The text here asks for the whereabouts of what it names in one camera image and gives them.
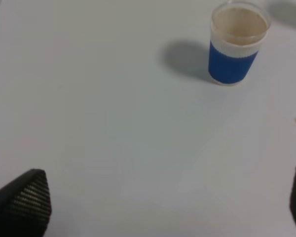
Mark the blue sleeved clear cup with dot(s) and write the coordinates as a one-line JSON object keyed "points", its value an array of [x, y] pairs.
{"points": [[238, 29]]}

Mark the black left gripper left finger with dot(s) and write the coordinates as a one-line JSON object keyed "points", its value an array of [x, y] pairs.
{"points": [[25, 205]]}

